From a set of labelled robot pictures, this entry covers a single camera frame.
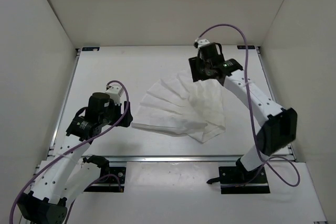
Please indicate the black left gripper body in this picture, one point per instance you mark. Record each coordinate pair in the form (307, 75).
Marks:
(113, 113)

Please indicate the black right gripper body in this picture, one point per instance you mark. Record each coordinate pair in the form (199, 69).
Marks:
(204, 68)

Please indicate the white pleated skirt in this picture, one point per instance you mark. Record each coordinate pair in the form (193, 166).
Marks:
(178, 106)

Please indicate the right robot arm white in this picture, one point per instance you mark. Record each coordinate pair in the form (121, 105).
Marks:
(278, 126)

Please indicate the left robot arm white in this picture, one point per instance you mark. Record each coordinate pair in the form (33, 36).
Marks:
(60, 182)

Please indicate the right blue corner label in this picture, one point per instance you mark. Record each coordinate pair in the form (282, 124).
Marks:
(249, 47)

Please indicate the blue corner label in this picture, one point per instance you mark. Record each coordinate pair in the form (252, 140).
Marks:
(90, 49)
(249, 47)

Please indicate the left blue corner label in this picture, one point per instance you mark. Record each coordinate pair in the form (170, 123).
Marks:
(90, 49)

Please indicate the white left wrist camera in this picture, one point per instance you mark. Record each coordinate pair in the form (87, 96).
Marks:
(115, 91)

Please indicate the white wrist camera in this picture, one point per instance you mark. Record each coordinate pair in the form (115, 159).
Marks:
(115, 91)
(198, 43)

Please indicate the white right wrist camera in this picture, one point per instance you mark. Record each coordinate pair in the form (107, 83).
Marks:
(198, 43)

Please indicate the aluminium table front rail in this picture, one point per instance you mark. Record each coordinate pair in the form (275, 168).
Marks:
(171, 159)

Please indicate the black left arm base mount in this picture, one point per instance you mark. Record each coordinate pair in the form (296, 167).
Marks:
(111, 181)

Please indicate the aluminium left side rail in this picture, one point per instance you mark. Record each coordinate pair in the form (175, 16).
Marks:
(64, 102)

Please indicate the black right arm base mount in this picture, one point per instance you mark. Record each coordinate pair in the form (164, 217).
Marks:
(232, 181)

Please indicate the aluminium right side rail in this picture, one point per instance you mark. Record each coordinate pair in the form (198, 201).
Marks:
(267, 75)

